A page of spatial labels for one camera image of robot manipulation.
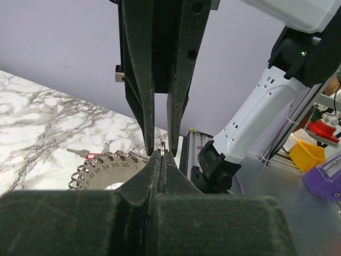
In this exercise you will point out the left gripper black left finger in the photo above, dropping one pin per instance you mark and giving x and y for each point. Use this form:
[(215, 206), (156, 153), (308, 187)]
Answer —
[(84, 222)]

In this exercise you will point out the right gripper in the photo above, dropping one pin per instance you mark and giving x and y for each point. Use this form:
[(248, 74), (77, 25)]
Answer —
[(159, 46)]

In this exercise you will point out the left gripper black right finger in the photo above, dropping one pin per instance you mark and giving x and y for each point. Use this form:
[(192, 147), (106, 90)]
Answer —
[(188, 222)]

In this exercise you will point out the steel disc with keyrings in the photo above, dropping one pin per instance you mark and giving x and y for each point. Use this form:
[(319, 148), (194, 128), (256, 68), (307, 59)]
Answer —
[(109, 170)]

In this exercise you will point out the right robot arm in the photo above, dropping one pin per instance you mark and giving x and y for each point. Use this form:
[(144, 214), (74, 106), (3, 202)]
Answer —
[(305, 55)]

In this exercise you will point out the red key tag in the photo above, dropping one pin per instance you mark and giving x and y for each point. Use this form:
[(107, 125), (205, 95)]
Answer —
[(84, 153)]

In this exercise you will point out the yellow plastic bin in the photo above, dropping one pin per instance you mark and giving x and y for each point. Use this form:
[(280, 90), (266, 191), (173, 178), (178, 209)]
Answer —
[(306, 156)]

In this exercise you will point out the purple plastic part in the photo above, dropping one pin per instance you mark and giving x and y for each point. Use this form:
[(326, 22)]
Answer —
[(324, 179)]

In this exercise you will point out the red plastic part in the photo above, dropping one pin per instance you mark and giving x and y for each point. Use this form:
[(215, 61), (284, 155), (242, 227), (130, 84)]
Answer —
[(323, 132)]

